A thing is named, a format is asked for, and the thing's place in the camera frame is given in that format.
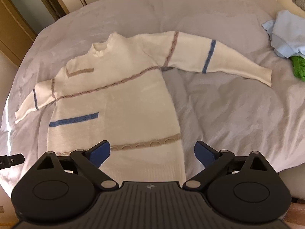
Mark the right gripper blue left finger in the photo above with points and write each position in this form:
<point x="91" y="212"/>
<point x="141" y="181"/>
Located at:
<point x="89" y="161"/>

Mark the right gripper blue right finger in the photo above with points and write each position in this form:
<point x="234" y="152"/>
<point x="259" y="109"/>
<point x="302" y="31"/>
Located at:
<point x="214" y="162"/>

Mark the cream knit striped sweater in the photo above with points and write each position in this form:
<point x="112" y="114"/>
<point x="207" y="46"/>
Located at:
<point x="116" y="92"/>

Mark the lavender bed sheet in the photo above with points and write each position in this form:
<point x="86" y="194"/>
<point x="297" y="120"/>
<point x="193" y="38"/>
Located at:
<point x="225" y="111"/>

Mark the wooden bedroom door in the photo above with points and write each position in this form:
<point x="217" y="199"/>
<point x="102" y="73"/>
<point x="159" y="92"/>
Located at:
<point x="16" y="34"/>

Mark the green knit garment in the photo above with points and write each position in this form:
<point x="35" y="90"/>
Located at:
<point x="298" y="63"/>

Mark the light blue garment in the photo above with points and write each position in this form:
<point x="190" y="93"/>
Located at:
<point x="286" y="34"/>

